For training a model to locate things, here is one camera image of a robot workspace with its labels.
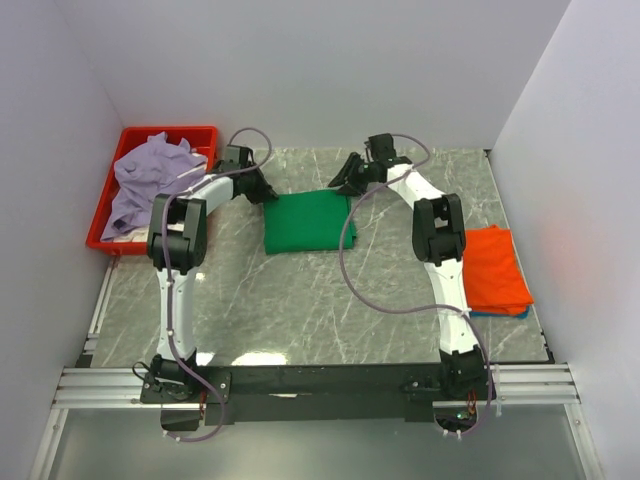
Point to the red plastic bin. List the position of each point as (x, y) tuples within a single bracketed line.
[(202, 138)]

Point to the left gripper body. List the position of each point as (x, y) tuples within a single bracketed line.
[(256, 188)]

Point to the lavender t-shirt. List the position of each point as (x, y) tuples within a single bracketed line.
[(158, 145)]

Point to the green t-shirt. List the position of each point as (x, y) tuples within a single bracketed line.
[(305, 222)]

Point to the black base beam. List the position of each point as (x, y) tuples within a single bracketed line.
[(330, 392)]

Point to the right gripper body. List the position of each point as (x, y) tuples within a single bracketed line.
[(364, 177)]

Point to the folded blue t-shirt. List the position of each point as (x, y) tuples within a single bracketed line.
[(517, 313)]

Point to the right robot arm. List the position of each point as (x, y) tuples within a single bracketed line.
[(438, 239)]

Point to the folded orange t-shirt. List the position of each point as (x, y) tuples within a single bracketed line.
[(491, 274)]

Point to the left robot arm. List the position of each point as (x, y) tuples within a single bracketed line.
[(177, 245)]

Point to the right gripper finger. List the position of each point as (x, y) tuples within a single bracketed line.
[(348, 170), (347, 190)]

